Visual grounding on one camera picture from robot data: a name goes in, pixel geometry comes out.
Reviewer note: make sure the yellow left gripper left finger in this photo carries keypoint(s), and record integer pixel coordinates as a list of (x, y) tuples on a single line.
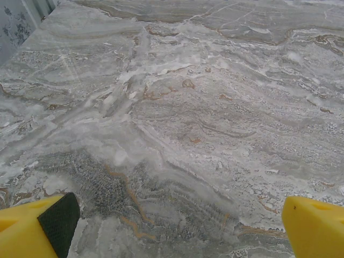
[(24, 228)]

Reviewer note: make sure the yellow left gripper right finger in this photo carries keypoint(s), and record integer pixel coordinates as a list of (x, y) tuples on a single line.
[(317, 231)]

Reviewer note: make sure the aluminium corner post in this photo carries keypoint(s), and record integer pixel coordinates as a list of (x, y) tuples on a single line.
[(44, 6)]

